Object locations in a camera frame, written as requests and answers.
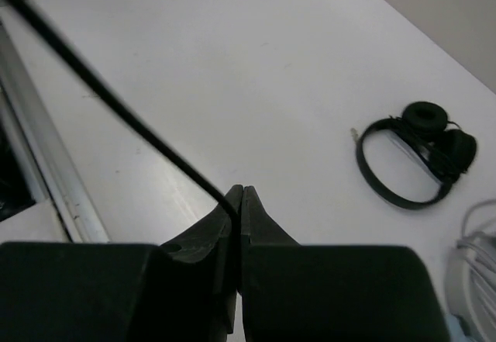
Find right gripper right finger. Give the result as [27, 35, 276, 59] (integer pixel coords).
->
[239, 187, 450, 341]

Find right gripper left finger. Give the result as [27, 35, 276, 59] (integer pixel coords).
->
[1, 207, 239, 341]

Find black headphone audio cable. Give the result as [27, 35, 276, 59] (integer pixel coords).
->
[0, 0, 236, 223]

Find pink blue cat-ear headphones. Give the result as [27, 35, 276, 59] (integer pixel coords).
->
[446, 314, 477, 342]

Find small black headphones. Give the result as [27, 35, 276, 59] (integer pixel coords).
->
[355, 102, 477, 210]

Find white grey headset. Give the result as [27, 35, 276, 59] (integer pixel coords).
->
[444, 199, 495, 341]

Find aluminium rail at front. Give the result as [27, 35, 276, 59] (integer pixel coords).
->
[1, 26, 110, 243]

